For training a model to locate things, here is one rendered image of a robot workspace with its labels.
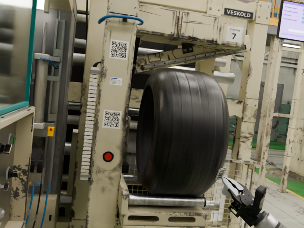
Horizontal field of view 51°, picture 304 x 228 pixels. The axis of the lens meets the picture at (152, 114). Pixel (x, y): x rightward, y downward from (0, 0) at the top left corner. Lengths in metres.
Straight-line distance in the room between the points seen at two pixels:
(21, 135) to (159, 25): 0.91
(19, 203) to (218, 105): 0.79
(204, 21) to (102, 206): 1.04
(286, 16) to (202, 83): 4.00
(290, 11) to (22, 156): 4.69
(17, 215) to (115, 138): 0.48
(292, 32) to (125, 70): 4.14
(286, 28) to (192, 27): 3.60
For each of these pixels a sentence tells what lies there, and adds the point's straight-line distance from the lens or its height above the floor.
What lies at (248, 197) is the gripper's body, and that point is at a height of 0.98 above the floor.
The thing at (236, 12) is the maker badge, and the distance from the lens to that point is 2.16.
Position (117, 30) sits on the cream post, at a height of 1.59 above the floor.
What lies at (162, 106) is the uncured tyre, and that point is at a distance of 1.23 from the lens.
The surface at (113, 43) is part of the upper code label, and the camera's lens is 1.34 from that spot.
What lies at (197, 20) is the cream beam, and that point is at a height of 1.74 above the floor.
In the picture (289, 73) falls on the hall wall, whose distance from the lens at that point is 12.61.
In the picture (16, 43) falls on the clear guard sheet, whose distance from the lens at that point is 0.87.
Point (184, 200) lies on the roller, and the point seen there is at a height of 0.91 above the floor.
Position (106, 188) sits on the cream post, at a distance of 1.41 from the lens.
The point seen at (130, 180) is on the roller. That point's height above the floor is 0.90.
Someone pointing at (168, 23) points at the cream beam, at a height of 1.70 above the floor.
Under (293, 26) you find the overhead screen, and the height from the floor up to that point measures 2.53.
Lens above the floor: 1.36
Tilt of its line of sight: 4 degrees down
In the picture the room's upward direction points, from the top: 6 degrees clockwise
